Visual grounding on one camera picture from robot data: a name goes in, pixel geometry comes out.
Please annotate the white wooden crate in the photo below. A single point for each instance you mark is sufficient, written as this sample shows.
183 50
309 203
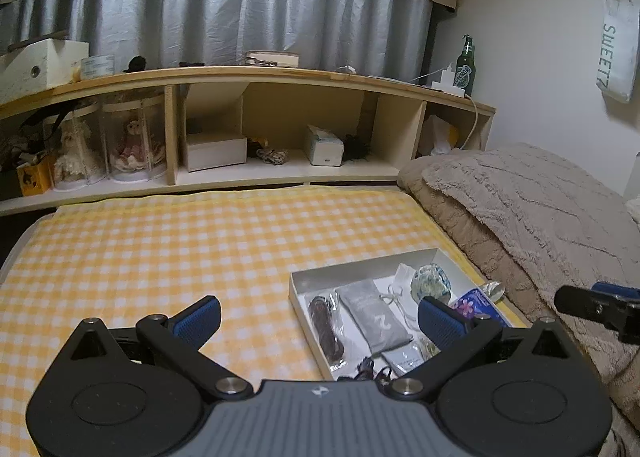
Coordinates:
35 69

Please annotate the beige fluffy blanket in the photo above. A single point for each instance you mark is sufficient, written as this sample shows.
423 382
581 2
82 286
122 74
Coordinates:
525 207

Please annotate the white book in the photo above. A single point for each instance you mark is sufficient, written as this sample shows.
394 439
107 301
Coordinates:
272 58

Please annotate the shallow white box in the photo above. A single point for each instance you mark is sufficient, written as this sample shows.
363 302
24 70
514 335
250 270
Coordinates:
310 297

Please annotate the blue-green floral soft item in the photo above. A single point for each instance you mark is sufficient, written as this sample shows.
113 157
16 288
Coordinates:
432 282

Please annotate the wooden headboard shelf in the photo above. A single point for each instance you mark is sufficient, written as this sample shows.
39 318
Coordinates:
280 87

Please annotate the pink doll in clear case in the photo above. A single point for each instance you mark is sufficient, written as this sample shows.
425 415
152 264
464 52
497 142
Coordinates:
135 147

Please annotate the purple floral packet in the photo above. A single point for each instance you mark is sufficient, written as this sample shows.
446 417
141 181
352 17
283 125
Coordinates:
472 304

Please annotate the dark clutter on shelf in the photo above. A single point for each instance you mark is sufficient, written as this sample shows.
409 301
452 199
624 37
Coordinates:
20 149

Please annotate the grey curtain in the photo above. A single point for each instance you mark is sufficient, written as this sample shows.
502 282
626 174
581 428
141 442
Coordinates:
250 12

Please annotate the small black tangled item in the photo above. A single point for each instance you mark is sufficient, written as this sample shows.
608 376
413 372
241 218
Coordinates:
367 369

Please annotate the cream doll in clear case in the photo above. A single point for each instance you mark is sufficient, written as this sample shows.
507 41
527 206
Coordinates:
75 152

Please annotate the white charger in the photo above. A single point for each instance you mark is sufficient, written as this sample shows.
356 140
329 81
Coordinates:
447 82

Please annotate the small clear plastic packet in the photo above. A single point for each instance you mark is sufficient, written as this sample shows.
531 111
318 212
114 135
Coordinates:
407 359

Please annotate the silver foil wrapper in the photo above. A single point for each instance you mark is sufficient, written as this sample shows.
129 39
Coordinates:
492 291

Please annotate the patterned cloth bundle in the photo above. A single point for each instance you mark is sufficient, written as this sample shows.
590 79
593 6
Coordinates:
272 155

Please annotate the white box on shelf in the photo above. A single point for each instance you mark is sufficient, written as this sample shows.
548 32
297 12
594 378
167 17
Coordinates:
215 152

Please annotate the round white tin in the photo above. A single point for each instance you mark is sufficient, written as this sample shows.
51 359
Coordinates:
97 67

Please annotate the white tissue box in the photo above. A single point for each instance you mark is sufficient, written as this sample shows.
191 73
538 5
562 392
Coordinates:
325 147

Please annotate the grey pouch with white numeral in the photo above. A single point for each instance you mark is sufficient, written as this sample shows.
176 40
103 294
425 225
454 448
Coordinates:
372 314

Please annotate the black fluffy item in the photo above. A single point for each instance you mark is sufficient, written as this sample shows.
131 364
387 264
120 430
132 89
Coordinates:
357 147

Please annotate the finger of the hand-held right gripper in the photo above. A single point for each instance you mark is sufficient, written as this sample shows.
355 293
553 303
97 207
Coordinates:
620 289
590 306

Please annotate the small black figure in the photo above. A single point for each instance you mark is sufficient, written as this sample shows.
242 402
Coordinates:
136 63

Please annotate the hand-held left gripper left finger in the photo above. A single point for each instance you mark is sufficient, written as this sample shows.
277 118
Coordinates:
200 319

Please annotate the translucent white packet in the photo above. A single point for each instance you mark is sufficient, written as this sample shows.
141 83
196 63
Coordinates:
405 276

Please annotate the white ribbon bow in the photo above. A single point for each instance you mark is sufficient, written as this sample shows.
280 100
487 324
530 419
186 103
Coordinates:
397 304

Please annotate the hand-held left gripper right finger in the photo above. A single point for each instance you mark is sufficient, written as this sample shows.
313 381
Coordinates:
440 322

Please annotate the white hanging bag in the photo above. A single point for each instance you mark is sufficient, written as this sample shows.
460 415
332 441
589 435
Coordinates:
620 47

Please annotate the green glass bottle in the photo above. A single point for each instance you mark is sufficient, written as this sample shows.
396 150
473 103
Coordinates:
466 67

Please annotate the yellow checked bed sheet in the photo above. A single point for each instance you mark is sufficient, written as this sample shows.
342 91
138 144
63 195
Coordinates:
150 247

